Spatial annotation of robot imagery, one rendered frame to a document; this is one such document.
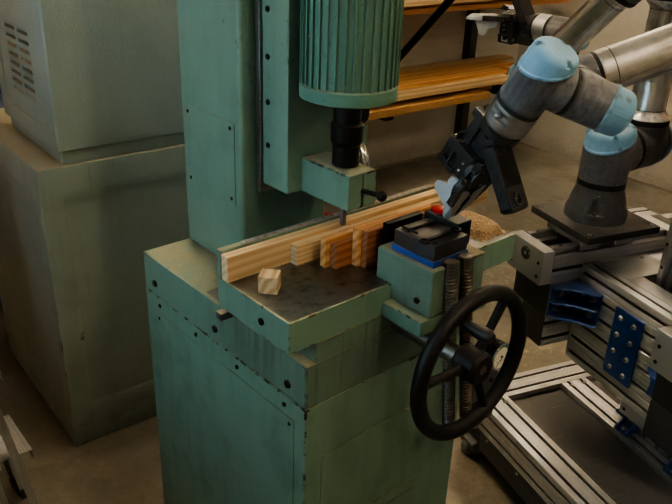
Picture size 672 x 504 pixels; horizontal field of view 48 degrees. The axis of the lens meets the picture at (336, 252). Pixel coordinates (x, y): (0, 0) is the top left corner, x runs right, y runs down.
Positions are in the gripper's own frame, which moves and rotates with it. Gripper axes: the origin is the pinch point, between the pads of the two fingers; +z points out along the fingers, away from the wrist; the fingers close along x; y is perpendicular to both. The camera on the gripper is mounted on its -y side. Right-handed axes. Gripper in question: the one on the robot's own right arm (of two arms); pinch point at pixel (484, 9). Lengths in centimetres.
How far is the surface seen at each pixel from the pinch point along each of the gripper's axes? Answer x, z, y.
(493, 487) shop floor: -48, -53, 118
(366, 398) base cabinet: -102, -67, 43
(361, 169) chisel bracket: -90, -54, 5
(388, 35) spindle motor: -86, -59, -20
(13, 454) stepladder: -157, 1, 73
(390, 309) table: -97, -69, 24
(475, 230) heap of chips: -67, -61, 23
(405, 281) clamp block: -94, -70, 19
